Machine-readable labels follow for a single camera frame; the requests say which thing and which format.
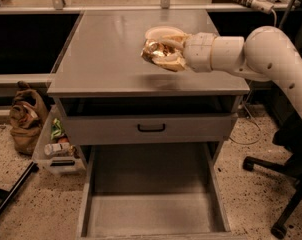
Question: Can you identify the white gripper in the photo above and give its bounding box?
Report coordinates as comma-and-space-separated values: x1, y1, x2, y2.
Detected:
152, 32, 217, 73

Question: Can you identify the clear plastic storage bin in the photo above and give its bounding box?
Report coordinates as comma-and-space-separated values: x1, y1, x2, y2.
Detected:
32, 106, 86, 175

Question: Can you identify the open grey middle drawer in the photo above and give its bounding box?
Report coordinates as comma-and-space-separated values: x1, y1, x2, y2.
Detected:
76, 143, 247, 240

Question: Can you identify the white can in bin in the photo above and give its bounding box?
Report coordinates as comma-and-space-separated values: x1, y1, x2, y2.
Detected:
44, 142, 71, 156

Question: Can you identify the grey drawer cabinet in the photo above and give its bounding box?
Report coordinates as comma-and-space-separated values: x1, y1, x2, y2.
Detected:
46, 9, 251, 240

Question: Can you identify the black drawer handle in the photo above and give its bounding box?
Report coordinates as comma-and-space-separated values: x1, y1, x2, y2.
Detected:
137, 124, 166, 133

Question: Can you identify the black office chair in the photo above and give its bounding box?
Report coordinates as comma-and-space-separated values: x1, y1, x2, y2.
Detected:
242, 110, 302, 240

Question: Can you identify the white cable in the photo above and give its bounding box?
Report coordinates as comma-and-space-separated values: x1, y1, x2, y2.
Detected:
228, 9, 279, 146

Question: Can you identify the black metal bar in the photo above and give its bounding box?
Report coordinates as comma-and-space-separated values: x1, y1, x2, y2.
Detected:
0, 162, 39, 215

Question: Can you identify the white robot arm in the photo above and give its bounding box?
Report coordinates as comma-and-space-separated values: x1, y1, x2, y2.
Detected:
152, 26, 302, 119

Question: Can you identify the green snack packet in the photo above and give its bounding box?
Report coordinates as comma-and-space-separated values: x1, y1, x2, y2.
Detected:
50, 118, 65, 140

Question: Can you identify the white paper bowl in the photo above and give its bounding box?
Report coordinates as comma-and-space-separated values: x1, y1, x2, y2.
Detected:
145, 26, 184, 40

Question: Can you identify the crushed orange soda can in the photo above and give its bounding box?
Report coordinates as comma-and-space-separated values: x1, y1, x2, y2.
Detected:
141, 39, 182, 64

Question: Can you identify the brown paper bag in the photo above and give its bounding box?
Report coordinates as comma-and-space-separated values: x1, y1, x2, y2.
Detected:
9, 81, 49, 156

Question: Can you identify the grey top drawer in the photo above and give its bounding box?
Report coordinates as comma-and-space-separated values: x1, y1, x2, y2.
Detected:
62, 113, 237, 145

